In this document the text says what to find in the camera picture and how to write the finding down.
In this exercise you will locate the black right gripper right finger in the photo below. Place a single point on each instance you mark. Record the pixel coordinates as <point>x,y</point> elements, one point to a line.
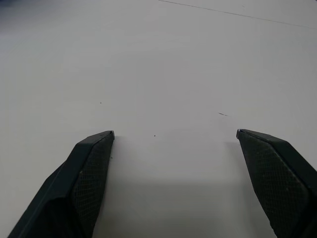
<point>277,183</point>

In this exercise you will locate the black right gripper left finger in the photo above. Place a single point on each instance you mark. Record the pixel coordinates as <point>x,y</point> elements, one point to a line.
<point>74,188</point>

